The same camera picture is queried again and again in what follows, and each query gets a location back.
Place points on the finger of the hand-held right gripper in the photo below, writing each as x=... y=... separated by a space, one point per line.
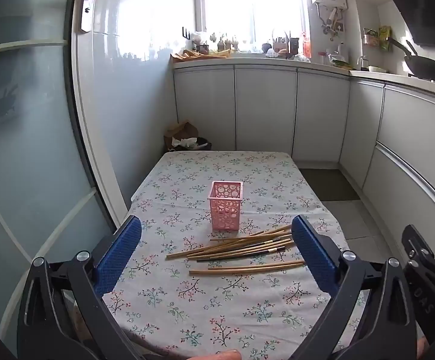
x=416 y=247

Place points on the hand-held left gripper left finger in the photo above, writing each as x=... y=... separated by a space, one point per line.
x=120 y=255

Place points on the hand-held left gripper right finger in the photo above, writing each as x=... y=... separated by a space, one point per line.
x=315 y=255

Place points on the bunch of wooden chopsticks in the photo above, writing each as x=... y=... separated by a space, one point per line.
x=240 y=249

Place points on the pink perforated utensil basket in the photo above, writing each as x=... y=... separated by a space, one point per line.
x=225 y=210

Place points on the floral tablecloth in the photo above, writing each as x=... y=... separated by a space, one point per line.
x=202 y=307

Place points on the black trash bin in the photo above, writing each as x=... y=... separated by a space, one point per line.
x=204 y=145

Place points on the frosted glass sliding door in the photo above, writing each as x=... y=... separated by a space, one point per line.
x=26 y=138

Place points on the white base cabinets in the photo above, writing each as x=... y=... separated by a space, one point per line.
x=266 y=108

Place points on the black wok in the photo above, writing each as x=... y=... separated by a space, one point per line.
x=427 y=69

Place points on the white bowl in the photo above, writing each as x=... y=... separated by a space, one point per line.
x=377 y=69

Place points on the chrome faucet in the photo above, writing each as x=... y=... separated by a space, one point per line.
x=362 y=62

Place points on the orange plastic bottle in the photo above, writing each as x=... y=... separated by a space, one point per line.
x=306 y=47

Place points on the yellow green snack packet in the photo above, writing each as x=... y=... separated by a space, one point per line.
x=385 y=37

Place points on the wooden cutting board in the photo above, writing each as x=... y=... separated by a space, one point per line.
x=198 y=57

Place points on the black knife rack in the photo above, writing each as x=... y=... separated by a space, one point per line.
x=186 y=33

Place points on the kitchen window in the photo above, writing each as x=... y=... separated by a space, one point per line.
x=251 y=7

